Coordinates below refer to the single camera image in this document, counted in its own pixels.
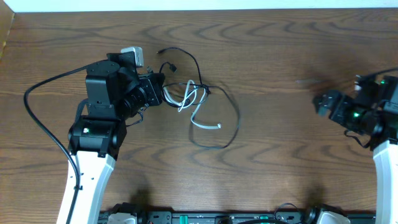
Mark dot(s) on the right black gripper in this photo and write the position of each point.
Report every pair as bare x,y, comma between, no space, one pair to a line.
341,101

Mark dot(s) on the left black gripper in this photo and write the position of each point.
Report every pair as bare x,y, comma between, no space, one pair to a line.
155,83

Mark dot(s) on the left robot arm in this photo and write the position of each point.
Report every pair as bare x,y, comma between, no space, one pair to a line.
116,92

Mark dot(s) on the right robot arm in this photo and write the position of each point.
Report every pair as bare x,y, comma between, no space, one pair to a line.
370,119

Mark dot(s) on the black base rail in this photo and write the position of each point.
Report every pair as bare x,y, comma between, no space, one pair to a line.
285,213

